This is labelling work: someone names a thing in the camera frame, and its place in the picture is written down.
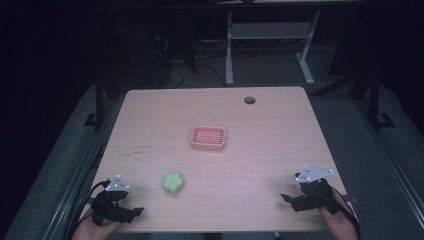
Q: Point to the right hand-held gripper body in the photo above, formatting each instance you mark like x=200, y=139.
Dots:
x=316, y=191

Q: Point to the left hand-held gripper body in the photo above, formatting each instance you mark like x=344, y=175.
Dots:
x=108, y=203

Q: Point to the green flower-shaped soap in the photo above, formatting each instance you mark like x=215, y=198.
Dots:
x=173, y=182

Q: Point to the pink slotted soap dish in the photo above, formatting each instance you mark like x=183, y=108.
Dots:
x=208, y=137

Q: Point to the person's left hand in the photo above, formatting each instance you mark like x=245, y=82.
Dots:
x=93, y=230

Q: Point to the person's right hand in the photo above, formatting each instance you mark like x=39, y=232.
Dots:
x=338, y=221

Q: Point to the black metal stand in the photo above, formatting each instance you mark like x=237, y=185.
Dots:
x=99, y=100
x=375, y=100

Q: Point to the white metal desk frame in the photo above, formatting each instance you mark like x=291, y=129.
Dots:
x=266, y=30

